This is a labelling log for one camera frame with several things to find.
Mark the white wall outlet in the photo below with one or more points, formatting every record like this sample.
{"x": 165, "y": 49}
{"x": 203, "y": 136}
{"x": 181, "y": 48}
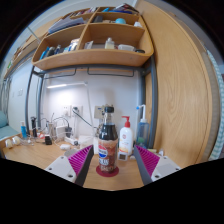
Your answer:
{"x": 77, "y": 110}

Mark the white earbuds case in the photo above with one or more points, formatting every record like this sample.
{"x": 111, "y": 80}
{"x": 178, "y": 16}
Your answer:
{"x": 65, "y": 147}

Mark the cola bottle with black cap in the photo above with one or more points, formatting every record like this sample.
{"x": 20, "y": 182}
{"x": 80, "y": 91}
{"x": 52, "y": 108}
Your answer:
{"x": 107, "y": 146}

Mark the grey metal desk frame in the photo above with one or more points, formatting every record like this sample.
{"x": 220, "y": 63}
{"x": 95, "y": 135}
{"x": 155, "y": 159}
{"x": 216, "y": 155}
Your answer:
{"x": 152, "y": 106}

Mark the black electric shaver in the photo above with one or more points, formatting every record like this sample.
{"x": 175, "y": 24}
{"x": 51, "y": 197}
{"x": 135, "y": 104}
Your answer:
{"x": 33, "y": 126}

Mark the small white digital clock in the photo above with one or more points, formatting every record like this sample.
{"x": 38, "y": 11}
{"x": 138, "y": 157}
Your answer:
{"x": 122, "y": 156}

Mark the white power strip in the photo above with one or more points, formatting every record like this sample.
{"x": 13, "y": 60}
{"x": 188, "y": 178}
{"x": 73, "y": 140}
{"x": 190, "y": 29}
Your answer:
{"x": 71, "y": 140}

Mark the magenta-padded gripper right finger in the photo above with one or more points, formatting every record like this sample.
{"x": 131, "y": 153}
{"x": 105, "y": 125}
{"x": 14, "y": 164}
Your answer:
{"x": 163, "y": 166}

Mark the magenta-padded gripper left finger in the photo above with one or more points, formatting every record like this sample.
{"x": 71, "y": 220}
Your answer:
{"x": 61, "y": 166}

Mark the teal sofa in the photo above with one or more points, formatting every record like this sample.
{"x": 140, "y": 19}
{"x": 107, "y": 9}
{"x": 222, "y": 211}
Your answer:
{"x": 6, "y": 128}

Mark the white crumpled paper bag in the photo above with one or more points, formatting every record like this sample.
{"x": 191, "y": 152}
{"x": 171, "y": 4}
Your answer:
{"x": 87, "y": 141}

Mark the blue tube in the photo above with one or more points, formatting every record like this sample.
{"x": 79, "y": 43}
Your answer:
{"x": 23, "y": 130}

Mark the blue spray bottle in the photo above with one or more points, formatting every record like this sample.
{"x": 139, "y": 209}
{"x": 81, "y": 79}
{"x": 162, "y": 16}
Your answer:
{"x": 142, "y": 131}

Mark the white charger block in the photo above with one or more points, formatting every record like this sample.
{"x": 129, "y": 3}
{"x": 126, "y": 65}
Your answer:
{"x": 60, "y": 131}

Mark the small white jar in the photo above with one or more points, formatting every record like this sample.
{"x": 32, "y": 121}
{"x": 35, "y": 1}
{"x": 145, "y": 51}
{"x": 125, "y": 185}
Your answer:
{"x": 16, "y": 140}
{"x": 9, "y": 143}

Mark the small black box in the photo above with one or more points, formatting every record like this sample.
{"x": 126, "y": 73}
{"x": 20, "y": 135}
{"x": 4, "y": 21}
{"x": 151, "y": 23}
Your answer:
{"x": 48, "y": 139}

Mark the white pump bottle red pump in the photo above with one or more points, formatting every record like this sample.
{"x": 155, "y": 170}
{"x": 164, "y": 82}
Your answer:
{"x": 126, "y": 140}

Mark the wooden shelf unit with items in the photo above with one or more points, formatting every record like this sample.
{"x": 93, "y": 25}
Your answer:
{"x": 93, "y": 56}

